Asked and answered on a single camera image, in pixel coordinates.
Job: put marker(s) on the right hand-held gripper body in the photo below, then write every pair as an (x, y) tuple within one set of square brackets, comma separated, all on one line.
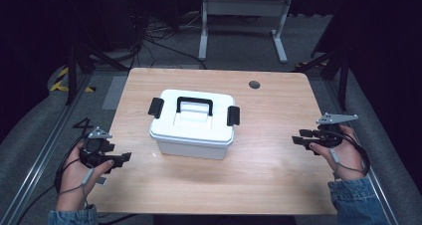
[(331, 135)]

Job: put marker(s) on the yellow black floor tape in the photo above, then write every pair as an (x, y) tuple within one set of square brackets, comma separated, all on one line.
[(61, 85)]

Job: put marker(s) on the round grey table grommet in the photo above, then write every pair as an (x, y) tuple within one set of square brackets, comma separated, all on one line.
[(254, 84)]

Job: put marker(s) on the person's right hand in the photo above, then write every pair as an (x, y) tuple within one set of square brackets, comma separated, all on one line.
[(348, 160)]

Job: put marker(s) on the white storage box lid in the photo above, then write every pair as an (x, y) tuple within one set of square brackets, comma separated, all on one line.
[(195, 128)]

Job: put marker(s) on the white metal desk frame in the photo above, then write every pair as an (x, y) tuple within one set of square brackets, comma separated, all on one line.
[(245, 7)]

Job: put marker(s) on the black tripod stand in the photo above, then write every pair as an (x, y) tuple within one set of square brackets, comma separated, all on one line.
[(343, 75), (71, 72)]

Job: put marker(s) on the person's left hand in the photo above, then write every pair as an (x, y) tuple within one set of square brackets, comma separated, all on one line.
[(74, 181)]

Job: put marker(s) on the black box latch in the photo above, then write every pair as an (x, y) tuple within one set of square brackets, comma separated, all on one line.
[(233, 115), (156, 107)]

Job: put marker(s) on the aluminium floor rail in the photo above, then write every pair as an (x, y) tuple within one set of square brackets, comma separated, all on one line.
[(43, 152), (381, 198)]

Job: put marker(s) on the white plastic storage box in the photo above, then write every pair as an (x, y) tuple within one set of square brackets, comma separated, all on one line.
[(192, 150)]

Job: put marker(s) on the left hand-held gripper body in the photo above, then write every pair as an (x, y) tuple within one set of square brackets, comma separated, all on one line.
[(94, 150)]

